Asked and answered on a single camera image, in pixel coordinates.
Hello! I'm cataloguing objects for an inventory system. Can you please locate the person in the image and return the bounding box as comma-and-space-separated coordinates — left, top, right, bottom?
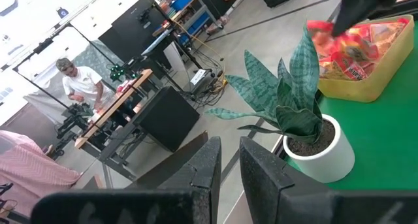
54, 57, 114, 111
0, 129, 82, 218

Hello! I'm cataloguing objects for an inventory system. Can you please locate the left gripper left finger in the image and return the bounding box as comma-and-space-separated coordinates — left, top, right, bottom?
31, 135, 223, 224

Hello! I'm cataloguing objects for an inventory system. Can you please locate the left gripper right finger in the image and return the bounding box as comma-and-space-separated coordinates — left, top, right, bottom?
239, 136, 418, 224

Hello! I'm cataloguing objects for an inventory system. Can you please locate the grey storage shelf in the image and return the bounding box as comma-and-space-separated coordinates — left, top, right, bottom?
152, 0, 226, 47

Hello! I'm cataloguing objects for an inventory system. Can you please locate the background wooden table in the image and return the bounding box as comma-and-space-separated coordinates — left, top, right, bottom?
74, 68, 154, 182

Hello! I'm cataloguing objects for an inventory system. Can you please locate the green snake plant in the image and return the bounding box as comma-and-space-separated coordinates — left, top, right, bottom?
204, 25, 325, 146

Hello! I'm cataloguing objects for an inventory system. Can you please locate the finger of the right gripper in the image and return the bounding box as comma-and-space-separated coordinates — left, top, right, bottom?
331, 0, 398, 38

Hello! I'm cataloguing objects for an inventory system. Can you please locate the white plant pot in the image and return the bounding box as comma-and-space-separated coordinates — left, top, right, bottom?
282, 114, 356, 184

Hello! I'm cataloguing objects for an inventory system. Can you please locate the orange Maruchan noodle pack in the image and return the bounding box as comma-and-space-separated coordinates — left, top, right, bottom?
306, 20, 380, 62
365, 17, 411, 60
318, 52, 376, 82

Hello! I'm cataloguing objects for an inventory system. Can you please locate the blue storage bin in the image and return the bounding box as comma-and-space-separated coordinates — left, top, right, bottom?
169, 0, 197, 12

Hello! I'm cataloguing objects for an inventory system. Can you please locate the large black monitor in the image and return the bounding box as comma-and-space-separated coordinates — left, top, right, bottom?
97, 0, 180, 64

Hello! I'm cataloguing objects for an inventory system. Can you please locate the black box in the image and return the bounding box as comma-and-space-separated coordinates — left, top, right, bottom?
132, 86, 201, 153

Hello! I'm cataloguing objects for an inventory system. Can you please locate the green table mat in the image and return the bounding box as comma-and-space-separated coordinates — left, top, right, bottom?
283, 20, 418, 191

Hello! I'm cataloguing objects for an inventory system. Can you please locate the yellow plastic bin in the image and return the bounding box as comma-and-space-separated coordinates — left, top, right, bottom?
317, 14, 415, 104

